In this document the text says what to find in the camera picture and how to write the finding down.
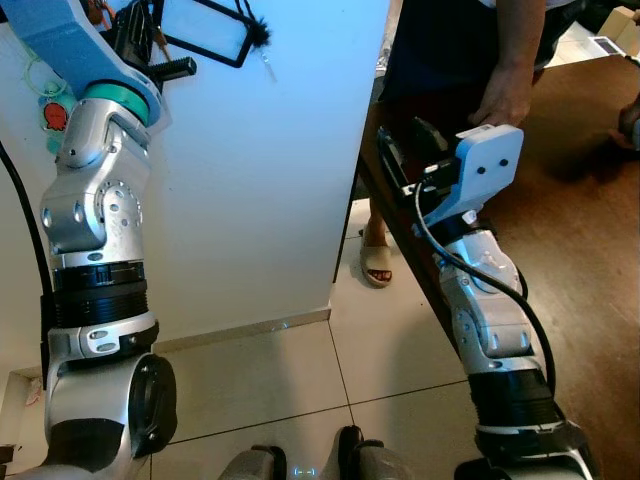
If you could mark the red round charm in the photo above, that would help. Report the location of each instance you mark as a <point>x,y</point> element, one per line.
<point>56,117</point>

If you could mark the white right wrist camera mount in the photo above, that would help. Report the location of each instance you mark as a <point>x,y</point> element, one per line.
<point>490,160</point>

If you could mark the person's right hand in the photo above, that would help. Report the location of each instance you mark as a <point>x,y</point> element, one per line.
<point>505,100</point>

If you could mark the black fuzzy pompom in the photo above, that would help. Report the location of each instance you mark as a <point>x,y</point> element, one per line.
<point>260,33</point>

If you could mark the robot right leg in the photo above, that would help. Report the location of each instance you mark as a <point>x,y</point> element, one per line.
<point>380,462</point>

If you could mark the beige skirting board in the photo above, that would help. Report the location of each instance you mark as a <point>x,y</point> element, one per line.
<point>250,329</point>

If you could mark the clear plastic bag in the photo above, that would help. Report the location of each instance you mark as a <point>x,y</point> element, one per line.
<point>383,50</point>

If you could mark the person's sandalled foot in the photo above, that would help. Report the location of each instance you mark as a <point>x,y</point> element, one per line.
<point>376,262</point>

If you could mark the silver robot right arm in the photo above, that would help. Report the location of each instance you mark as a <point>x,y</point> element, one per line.
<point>490,300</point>

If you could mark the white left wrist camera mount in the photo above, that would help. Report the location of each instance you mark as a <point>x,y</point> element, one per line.
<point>60,40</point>

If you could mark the person's dark clothed torso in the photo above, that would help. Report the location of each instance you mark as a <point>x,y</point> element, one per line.
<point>440,40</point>

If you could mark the person's left hand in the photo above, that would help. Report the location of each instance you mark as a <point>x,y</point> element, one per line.
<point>630,125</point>

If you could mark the small white box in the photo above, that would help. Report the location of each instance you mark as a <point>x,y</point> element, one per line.
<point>606,45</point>

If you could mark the robot left leg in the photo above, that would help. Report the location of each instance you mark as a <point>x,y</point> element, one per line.
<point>250,465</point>

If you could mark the black framed white board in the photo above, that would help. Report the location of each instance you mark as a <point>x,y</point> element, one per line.
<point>205,25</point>

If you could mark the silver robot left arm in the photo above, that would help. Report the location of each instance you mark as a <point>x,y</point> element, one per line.
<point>95,210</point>

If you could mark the person's right forearm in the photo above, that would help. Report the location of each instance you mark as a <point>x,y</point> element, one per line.
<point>520,35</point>

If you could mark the small cardboard box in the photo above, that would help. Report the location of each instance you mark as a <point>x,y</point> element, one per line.
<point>622,28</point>

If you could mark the robot leg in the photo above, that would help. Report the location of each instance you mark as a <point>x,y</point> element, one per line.
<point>380,462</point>
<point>250,465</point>

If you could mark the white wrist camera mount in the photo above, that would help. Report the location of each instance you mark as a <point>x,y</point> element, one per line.
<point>60,40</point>
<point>490,160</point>

